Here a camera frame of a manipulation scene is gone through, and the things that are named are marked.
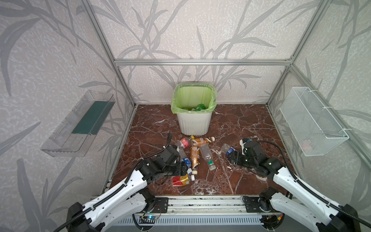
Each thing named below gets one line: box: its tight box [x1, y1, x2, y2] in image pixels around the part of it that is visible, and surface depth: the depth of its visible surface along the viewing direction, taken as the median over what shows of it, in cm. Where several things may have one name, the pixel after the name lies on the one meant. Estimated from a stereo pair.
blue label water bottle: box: [220, 143, 236, 155], surface depth 95 cm
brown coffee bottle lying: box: [190, 143, 200, 170], surface depth 88 cm
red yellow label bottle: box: [171, 173, 189, 187], surface depth 79 cm
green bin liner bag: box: [171, 82, 218, 114], surface depth 95 cm
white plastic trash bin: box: [176, 111, 213, 136], surface depth 88 cm
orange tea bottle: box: [189, 135, 216, 146], surface depth 95 cm
